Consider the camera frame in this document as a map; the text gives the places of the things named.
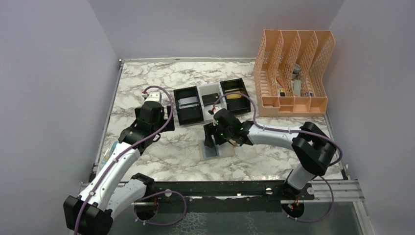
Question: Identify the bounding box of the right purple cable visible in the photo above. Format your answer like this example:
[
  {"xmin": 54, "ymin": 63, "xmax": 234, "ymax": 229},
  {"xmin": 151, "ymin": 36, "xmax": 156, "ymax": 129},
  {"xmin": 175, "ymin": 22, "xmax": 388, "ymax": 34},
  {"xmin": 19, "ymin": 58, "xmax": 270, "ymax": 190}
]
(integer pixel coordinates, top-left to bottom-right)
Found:
[{"xmin": 212, "ymin": 92, "xmax": 344, "ymax": 224}]

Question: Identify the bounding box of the silver card in tray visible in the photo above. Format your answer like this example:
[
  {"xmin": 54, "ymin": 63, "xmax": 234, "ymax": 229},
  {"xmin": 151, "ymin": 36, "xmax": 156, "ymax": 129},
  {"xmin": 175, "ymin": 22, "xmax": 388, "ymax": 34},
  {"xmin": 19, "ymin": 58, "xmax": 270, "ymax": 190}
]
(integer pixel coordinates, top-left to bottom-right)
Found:
[{"xmin": 178, "ymin": 96, "xmax": 199, "ymax": 109}]

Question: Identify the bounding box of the black white card tray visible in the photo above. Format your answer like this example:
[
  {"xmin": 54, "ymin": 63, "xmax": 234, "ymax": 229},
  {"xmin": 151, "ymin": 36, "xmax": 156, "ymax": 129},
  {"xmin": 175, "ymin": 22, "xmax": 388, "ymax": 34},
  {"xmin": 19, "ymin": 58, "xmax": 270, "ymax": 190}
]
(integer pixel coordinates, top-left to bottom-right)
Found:
[{"xmin": 173, "ymin": 78, "xmax": 251, "ymax": 125}]

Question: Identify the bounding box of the black metal base rail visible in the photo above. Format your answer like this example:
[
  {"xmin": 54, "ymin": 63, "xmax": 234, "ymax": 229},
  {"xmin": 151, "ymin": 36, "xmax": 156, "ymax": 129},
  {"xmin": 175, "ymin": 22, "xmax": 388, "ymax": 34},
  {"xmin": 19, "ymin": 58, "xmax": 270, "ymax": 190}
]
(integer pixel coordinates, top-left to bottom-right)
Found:
[{"xmin": 77, "ymin": 180, "xmax": 364, "ymax": 215}]

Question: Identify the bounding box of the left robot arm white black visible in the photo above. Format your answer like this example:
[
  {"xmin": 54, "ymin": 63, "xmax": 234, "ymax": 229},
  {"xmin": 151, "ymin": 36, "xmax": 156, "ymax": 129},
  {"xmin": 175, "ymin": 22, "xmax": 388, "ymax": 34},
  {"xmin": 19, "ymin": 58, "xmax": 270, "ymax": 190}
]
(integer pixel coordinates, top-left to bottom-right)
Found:
[{"xmin": 63, "ymin": 101, "xmax": 175, "ymax": 235}]

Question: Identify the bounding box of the grey tape roll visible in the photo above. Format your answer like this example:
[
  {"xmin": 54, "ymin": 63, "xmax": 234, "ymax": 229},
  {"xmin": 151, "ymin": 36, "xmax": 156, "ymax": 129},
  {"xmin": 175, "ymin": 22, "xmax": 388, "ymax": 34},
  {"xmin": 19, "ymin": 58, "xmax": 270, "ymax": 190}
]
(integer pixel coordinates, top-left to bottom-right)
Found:
[{"xmin": 292, "ymin": 63, "xmax": 301, "ymax": 80}]

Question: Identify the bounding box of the gold card in tray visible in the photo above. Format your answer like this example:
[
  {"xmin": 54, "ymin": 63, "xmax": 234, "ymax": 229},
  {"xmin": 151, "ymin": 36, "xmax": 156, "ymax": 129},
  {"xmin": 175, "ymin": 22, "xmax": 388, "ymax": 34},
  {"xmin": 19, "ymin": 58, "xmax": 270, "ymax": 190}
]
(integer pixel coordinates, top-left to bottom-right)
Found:
[{"xmin": 226, "ymin": 91, "xmax": 243, "ymax": 100}]

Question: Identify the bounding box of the purple cable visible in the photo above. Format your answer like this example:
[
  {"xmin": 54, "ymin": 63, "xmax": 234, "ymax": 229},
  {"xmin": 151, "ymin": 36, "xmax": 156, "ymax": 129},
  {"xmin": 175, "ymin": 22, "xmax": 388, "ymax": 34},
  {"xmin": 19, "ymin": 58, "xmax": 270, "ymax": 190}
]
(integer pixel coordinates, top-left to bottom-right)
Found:
[
  {"xmin": 73, "ymin": 85, "xmax": 174, "ymax": 235},
  {"xmin": 212, "ymin": 92, "xmax": 344, "ymax": 224}
]

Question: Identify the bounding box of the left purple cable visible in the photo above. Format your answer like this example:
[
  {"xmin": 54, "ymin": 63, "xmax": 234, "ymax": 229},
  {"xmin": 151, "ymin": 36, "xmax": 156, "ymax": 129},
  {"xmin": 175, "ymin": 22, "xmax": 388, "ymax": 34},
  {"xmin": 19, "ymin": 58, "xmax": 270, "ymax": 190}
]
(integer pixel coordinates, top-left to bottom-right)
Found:
[{"xmin": 73, "ymin": 85, "xmax": 174, "ymax": 235}]

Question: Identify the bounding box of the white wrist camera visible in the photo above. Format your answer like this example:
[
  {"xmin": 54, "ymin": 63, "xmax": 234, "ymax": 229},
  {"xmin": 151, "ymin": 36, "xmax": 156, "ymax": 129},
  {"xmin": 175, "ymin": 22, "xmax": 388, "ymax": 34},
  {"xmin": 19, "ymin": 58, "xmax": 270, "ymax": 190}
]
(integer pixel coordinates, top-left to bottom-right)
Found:
[
  {"xmin": 142, "ymin": 91, "xmax": 162, "ymax": 103},
  {"xmin": 207, "ymin": 106, "xmax": 223, "ymax": 117}
]

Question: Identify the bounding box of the orange plastic desk organizer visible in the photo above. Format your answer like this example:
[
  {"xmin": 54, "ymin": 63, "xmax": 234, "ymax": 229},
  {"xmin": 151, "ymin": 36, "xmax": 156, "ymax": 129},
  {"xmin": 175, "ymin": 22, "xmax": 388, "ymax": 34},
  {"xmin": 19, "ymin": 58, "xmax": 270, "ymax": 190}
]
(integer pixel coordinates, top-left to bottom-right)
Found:
[{"xmin": 254, "ymin": 30, "xmax": 335, "ymax": 118}]

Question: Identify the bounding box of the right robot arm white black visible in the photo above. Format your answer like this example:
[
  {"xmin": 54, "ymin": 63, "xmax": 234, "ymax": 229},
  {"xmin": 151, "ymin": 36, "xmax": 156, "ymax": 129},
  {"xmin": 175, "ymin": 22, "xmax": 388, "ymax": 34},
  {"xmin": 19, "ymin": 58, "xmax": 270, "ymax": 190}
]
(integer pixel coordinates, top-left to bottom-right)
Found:
[{"xmin": 204, "ymin": 108, "xmax": 343, "ymax": 199}]

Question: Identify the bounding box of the black card in tray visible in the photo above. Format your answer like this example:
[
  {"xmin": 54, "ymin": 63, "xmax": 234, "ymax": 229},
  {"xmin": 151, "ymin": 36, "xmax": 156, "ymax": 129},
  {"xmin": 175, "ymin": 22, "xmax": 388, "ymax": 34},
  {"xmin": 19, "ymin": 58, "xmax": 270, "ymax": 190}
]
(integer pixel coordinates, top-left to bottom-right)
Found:
[{"xmin": 202, "ymin": 93, "xmax": 220, "ymax": 106}]

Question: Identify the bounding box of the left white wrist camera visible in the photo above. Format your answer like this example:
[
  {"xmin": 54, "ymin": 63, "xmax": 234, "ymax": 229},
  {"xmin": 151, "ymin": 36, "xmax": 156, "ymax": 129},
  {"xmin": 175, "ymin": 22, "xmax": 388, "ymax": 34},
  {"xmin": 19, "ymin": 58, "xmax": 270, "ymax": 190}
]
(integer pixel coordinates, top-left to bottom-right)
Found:
[{"xmin": 142, "ymin": 91, "xmax": 162, "ymax": 103}]

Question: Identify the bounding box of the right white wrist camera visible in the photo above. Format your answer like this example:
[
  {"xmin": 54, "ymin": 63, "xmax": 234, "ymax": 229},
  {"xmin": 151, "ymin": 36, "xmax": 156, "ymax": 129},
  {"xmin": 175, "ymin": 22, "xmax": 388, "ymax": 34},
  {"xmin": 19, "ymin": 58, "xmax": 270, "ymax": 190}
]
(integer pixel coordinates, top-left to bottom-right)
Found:
[{"xmin": 207, "ymin": 106, "xmax": 223, "ymax": 117}]

